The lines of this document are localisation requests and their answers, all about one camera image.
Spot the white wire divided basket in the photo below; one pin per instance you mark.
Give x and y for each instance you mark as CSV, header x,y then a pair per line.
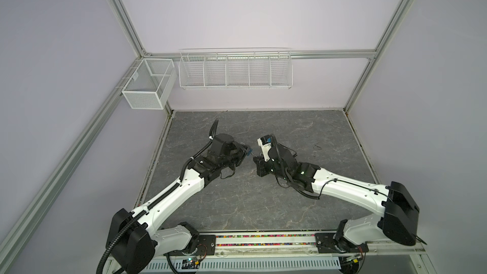
x,y
236,68

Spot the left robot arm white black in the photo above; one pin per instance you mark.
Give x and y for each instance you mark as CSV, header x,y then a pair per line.
x,y
150,215

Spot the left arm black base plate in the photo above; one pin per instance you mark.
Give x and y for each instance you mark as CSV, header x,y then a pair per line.
x,y
203,245

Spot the white vented cable duct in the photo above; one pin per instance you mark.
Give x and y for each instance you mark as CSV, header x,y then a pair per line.
x,y
254,265

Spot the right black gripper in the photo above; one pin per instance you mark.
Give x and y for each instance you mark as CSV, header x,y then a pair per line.
x,y
260,162

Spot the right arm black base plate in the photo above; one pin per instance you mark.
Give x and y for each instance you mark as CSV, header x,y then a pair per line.
x,y
326,243

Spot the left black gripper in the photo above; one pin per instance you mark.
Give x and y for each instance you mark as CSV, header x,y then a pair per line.
x,y
242,153

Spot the white mesh box basket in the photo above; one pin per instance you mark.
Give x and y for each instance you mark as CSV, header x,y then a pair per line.
x,y
150,84

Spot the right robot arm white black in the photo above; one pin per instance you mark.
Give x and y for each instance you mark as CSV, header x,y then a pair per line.
x,y
394,214

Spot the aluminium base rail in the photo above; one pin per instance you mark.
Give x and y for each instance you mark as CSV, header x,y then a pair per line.
x,y
266,244

